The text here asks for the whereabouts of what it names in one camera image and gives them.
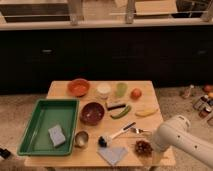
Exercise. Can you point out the green pepper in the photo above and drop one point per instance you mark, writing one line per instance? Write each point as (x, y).
(124, 112)

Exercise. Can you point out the red tomato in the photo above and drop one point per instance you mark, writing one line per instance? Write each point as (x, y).
(136, 93)

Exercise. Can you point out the wooden table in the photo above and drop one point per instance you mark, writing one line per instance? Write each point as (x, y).
(89, 158)

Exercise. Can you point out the blue grey sponge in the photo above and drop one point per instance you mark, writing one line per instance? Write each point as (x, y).
(56, 135)

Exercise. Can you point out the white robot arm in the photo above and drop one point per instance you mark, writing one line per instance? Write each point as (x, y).
(174, 132)

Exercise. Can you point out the green plastic tray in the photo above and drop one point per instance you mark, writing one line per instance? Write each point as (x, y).
(48, 113)

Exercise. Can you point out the yellow banana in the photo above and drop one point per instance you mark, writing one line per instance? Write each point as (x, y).
(146, 112)

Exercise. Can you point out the dark red bowl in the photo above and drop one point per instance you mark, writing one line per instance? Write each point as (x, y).
(92, 113)

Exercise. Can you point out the metal fork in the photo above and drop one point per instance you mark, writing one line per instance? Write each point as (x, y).
(140, 131)

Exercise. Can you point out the black and tan eraser block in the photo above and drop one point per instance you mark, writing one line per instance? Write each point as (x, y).
(114, 105)

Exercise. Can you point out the black object on floor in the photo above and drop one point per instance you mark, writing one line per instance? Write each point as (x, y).
(5, 153)

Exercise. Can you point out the green plastic cup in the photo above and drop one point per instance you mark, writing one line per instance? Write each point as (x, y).
(121, 89)

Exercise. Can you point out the dark red grape bunch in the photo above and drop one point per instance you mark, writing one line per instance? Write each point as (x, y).
(143, 148)

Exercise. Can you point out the white cup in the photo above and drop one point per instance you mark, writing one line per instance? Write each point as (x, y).
(103, 90)

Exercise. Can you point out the small metal cup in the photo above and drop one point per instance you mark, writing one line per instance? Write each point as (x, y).
(81, 139)

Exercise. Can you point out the bottles on floor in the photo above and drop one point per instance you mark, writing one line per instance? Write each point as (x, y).
(202, 105)

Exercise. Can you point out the orange bowl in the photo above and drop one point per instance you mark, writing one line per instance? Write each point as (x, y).
(78, 87)

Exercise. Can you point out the blue grey cloth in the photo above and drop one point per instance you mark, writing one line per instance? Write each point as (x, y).
(112, 155)

